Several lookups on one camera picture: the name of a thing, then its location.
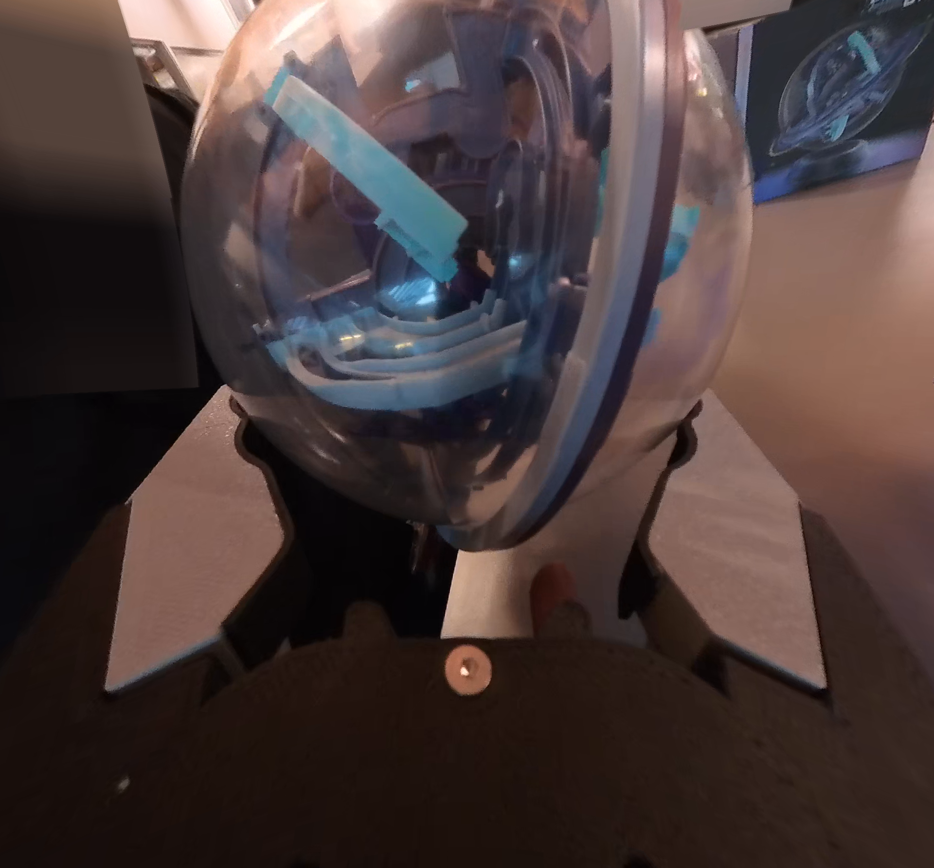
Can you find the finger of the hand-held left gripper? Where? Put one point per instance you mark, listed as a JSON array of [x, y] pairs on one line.
[[489, 591]]

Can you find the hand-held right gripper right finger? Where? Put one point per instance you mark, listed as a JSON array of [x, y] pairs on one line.
[[737, 561]]

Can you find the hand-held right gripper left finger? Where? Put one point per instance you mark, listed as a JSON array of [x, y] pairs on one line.
[[197, 532]]

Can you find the clear plastic maze ball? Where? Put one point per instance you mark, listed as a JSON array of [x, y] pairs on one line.
[[408, 226]]

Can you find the person's left hand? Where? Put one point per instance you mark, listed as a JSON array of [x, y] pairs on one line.
[[551, 591]]

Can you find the dark clothing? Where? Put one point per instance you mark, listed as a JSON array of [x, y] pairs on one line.
[[171, 226]]

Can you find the dark printed cardboard box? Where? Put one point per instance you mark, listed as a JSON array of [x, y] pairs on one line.
[[839, 95]]

